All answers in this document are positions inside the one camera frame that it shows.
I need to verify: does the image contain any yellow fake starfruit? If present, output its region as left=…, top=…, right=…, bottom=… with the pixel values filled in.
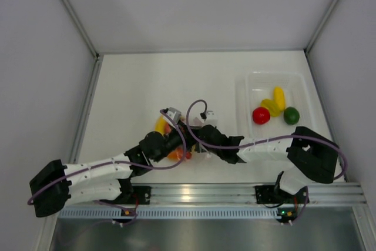
left=260, top=99, right=284, bottom=117

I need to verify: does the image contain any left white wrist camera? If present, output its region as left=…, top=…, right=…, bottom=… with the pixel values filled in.
left=166, top=107, right=182, bottom=123

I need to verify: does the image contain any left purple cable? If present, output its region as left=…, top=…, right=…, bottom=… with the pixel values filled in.
left=28, top=109, right=189, bottom=206

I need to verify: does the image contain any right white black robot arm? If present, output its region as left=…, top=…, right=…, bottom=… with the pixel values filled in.
left=188, top=125, right=339, bottom=202

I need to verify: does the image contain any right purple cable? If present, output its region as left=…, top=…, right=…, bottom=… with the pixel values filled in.
left=186, top=99, right=349, bottom=181

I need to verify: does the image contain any purple cable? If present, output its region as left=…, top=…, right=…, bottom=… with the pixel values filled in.
left=28, top=109, right=189, bottom=206
left=186, top=99, right=349, bottom=181

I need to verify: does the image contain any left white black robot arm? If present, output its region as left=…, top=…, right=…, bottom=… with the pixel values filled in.
left=28, top=126, right=194, bottom=217

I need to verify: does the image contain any orange fake mango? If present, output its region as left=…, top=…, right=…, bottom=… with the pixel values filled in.
left=167, top=148, right=183, bottom=161

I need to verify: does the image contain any white slotted cable duct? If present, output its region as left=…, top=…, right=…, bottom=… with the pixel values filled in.
left=58, top=206, right=293, bottom=220

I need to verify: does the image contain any red fake apple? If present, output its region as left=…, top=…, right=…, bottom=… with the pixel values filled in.
left=252, top=107, right=271, bottom=125

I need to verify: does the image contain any yellow fake banana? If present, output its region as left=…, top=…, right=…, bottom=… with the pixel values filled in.
left=155, top=115, right=167, bottom=135

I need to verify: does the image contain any white plastic basket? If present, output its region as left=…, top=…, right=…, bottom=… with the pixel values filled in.
left=235, top=72, right=317, bottom=139

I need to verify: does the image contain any aluminium mounting rail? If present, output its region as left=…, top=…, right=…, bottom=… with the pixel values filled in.
left=133, top=182, right=367, bottom=207

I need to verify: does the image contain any clear zip top bag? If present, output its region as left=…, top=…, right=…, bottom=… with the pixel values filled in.
left=150, top=115, right=208, bottom=162

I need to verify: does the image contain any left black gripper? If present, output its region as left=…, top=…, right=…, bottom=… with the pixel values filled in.
left=153, top=121, right=200, bottom=163

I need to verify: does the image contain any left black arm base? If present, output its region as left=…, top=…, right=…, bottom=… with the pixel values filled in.
left=100, top=186, right=151, bottom=205

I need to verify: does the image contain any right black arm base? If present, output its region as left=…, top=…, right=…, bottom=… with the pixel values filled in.
left=255, top=185, right=307, bottom=208

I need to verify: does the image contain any yellow fake corn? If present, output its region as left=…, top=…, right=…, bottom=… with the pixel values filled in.
left=273, top=87, right=286, bottom=112

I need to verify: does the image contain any green fake lime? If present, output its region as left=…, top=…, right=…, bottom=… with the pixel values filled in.
left=283, top=106, right=300, bottom=125

